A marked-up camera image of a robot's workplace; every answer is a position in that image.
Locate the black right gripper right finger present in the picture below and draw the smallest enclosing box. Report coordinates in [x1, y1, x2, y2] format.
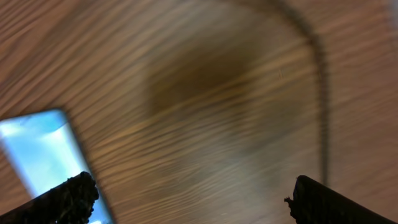
[284, 175, 397, 224]

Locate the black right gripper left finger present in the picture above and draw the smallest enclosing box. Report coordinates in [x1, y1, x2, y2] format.
[1, 171, 99, 224]

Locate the blue screen smartphone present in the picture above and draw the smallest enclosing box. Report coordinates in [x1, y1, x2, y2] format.
[1, 109, 116, 223]

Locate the black charging cable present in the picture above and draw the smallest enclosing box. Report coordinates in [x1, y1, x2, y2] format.
[229, 0, 330, 187]

